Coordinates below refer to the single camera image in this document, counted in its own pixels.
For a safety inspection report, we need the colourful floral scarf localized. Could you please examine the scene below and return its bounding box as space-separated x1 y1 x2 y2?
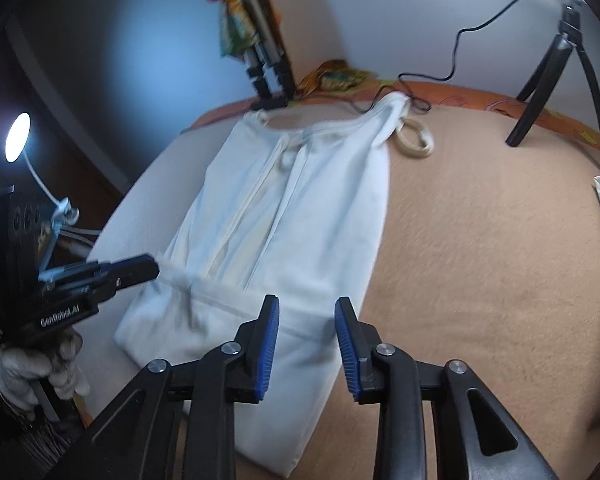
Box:
208 0 258 62

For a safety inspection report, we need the orange patterned bed sheet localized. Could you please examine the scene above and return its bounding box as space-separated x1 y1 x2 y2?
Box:
189 79 600 151

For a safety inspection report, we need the white tank top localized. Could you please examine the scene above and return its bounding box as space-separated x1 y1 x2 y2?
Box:
114 92 410 476

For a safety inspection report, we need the white clip desk lamp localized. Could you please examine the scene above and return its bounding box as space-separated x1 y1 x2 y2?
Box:
4 112 80 226

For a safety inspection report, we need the black mini tripod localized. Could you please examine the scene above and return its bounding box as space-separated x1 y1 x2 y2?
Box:
505 4 600 148

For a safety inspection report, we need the black power cable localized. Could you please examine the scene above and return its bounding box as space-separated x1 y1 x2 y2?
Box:
287 0 539 114

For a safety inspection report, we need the white lamp cable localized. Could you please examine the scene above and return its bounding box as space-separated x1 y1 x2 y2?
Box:
57 224 102 261

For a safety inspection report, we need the left hand white glove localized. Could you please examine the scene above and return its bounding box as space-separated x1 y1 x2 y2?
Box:
0 330 90 413

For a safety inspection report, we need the small floral fabric pouch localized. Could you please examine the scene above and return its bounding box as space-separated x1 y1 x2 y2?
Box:
297 60 375 96

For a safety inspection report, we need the folded silver camera tripod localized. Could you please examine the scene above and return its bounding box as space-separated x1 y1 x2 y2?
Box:
242 0 296 110

